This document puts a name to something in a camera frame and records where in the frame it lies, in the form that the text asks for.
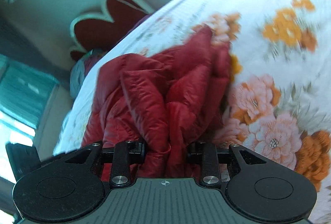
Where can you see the white floral bed sheet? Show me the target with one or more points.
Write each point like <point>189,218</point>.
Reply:
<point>279,101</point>

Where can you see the side window with blinds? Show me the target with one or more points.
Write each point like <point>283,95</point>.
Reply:
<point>25,92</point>

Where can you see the red heart-shaped headboard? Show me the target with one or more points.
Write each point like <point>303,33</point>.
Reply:
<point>106,28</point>

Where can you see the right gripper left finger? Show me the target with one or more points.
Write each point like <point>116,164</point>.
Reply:
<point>121,157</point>

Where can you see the red puffer jacket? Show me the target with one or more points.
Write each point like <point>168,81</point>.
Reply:
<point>169,100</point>

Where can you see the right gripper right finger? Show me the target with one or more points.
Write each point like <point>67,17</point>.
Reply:
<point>208,157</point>

